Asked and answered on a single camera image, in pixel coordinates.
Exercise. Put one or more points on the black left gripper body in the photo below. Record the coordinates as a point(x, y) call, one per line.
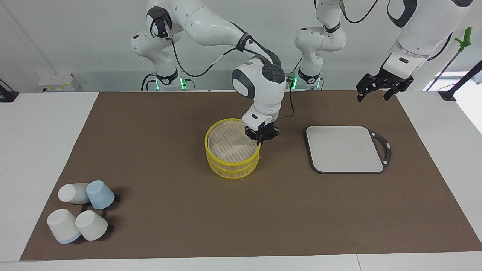
point(388, 78)

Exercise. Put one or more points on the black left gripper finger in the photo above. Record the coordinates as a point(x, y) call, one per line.
point(402, 86)
point(368, 83)

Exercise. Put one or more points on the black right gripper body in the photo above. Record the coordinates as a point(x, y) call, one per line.
point(261, 132)

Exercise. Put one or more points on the yellow bamboo steamer tier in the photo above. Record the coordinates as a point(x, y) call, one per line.
point(226, 145)
point(233, 172)

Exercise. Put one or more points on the grey cutting board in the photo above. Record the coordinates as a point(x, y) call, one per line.
point(346, 150)

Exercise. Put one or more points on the green clip grey rod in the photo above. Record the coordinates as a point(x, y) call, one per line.
point(465, 39)

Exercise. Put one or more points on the brown table mat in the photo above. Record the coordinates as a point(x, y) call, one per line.
point(188, 210)

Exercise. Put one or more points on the light blue ceramic cup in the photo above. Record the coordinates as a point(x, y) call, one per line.
point(99, 195)

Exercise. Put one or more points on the black cup rack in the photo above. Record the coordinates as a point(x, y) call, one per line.
point(110, 228)

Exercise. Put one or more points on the white ceramic cup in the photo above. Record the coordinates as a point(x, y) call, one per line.
point(91, 225)
point(71, 193)

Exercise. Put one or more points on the white box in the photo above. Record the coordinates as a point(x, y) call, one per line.
point(56, 81)

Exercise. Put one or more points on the white cup blue rim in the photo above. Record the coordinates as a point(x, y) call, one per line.
point(62, 225)

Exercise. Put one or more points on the black table clamp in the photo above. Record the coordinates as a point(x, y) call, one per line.
point(6, 96)

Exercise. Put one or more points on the black camera stand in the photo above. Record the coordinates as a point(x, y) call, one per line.
point(457, 84)

